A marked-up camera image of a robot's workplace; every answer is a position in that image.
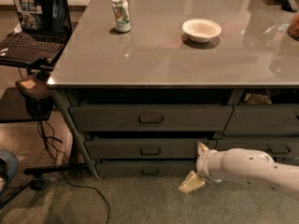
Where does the black power cable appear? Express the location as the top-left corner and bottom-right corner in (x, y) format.
(36, 120), (112, 224)

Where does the brown object right edge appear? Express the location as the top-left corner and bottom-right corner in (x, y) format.
(287, 13), (299, 40)

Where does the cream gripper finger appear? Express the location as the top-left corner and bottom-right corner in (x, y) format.
(178, 171), (206, 193)
(197, 142), (209, 155)

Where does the green white soda can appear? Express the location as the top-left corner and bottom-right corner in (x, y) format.
(112, 0), (131, 33)

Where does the black open laptop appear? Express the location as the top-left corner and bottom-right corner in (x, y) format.
(0, 0), (72, 66)

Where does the white paper bowl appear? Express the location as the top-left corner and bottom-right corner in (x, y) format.
(182, 19), (221, 43)

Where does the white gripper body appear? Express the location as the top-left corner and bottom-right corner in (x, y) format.
(195, 149), (221, 183)

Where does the person's leg in jeans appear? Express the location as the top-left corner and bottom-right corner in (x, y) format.
(0, 149), (19, 197)

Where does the black laptop stand table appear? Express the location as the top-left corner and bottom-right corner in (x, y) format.
(0, 21), (90, 210)

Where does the brown item under tabletop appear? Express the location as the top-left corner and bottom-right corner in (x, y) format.
(244, 91), (272, 105)

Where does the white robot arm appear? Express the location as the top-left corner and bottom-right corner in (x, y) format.
(178, 142), (299, 200)

